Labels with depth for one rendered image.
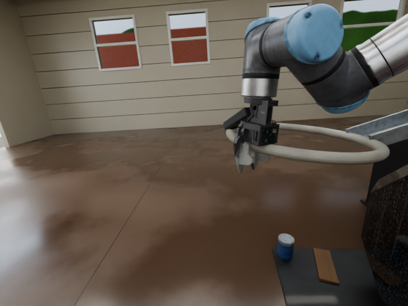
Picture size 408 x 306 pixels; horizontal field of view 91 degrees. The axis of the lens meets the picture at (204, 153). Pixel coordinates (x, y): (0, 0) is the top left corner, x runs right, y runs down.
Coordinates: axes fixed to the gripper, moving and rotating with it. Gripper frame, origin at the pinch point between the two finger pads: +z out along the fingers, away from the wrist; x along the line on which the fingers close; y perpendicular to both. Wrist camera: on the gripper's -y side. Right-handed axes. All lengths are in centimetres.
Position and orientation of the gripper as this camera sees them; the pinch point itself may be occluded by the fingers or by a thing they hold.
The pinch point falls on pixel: (245, 166)
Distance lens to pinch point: 61.8
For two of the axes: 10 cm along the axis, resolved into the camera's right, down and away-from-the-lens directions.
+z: -0.2, 9.5, 3.2
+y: 5.2, 2.8, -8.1
